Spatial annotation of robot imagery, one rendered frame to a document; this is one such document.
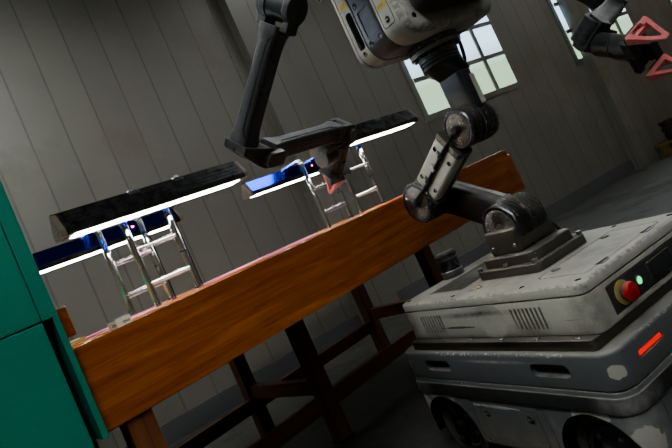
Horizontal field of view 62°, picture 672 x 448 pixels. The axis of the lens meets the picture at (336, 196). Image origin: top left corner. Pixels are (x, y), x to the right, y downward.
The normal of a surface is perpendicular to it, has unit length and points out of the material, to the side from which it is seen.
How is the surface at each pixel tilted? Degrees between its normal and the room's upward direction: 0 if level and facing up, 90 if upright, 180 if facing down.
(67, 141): 90
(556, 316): 90
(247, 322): 90
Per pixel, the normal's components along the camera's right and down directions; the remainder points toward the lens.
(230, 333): 0.59, -0.29
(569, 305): -0.80, 0.33
